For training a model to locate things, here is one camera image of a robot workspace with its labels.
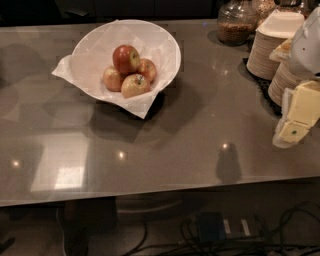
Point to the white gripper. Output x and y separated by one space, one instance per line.
306 53

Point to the red apple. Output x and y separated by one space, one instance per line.
148 69
126 59

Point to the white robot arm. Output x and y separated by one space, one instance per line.
304 60

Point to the front yellow-red apple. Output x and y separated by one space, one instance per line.
134 85

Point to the yellow-red apple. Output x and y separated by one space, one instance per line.
113 79
134 85

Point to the left yellow-red apple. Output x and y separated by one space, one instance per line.
113 79

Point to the short stack of paper plates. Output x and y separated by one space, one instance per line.
282 79

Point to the black mat under plates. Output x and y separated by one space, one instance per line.
263 85

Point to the tall stack of paper plates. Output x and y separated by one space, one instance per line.
259 64

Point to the glass jar with grains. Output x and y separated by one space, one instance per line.
236 21

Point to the blue power box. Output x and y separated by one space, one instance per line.
210 227

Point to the white paper liner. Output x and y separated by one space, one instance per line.
133 105

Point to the dark table leg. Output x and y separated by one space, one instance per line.
78 219

